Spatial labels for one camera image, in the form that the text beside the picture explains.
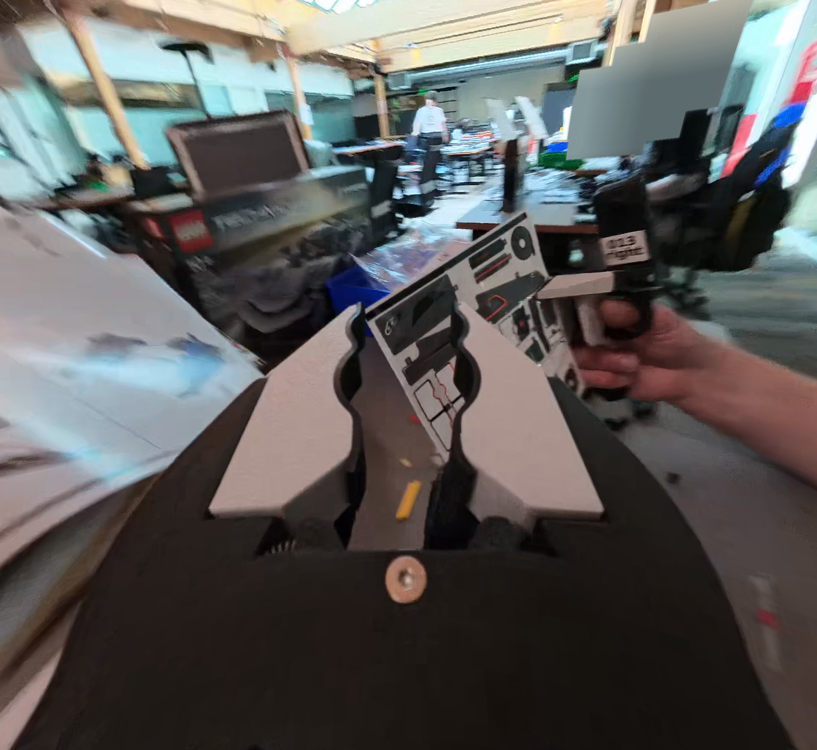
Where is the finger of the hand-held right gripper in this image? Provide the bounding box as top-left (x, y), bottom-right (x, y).
top-left (536, 270), bottom-right (617, 302)

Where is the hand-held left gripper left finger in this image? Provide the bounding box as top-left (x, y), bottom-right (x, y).
top-left (209, 304), bottom-right (365, 534)

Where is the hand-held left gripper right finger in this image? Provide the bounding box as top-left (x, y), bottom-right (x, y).
top-left (453, 302), bottom-right (605, 532)

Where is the lego sticker sheet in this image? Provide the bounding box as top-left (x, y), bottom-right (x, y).
top-left (367, 212), bottom-right (585, 464)

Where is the lego instruction booklet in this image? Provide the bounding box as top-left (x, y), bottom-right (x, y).
top-left (0, 208), bottom-right (266, 566)

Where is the person's right forearm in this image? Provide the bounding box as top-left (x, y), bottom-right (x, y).
top-left (677, 342), bottom-right (817, 484)

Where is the lego set box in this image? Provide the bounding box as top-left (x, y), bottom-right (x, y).
top-left (124, 166), bottom-right (384, 342)

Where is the background wooden desk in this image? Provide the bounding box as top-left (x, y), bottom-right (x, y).
top-left (456, 198), bottom-right (601, 238)

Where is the dark upright box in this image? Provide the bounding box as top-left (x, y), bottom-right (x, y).
top-left (501, 137), bottom-right (525, 215)

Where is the black office chair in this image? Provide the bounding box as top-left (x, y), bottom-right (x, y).
top-left (367, 157), bottom-right (441, 221)
top-left (664, 125), bottom-right (795, 317)

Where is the clear plastic bag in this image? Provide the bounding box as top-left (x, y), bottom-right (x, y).
top-left (354, 227), bottom-right (474, 293)

